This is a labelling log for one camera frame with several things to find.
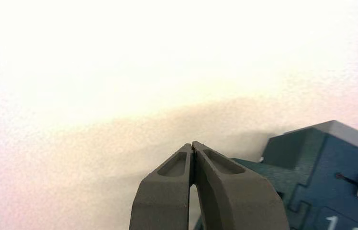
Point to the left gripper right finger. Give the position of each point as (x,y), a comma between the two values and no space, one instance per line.
(236,196)

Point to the grey and teal control box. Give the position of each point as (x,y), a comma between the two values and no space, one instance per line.
(318,158)

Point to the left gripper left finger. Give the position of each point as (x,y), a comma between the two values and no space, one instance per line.
(163,196)

